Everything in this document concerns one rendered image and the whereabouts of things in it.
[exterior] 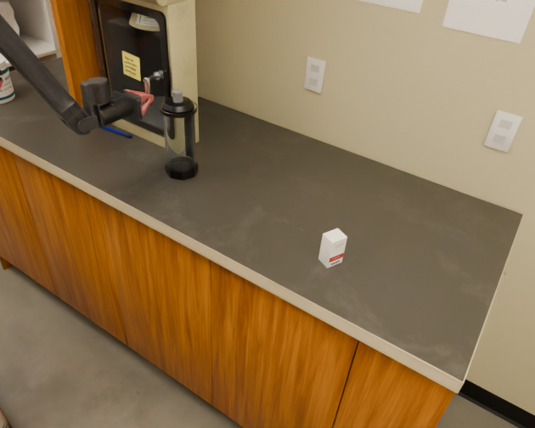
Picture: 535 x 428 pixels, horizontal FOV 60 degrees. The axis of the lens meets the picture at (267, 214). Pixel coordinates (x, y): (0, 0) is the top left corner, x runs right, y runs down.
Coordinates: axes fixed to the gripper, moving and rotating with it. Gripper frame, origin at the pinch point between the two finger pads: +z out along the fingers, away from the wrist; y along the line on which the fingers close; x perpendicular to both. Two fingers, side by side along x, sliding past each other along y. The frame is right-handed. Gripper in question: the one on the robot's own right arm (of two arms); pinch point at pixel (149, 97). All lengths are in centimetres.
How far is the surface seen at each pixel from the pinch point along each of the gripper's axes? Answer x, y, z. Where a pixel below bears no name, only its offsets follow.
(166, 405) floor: 115, -23, -25
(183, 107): -3.1, -17.3, -3.4
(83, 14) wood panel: -16.9, 31.8, 4.8
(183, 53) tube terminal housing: -12.0, -5.2, 10.5
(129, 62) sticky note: -6.7, 11.7, 4.0
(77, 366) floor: 115, 19, -34
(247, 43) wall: -6.5, -1.9, 48.4
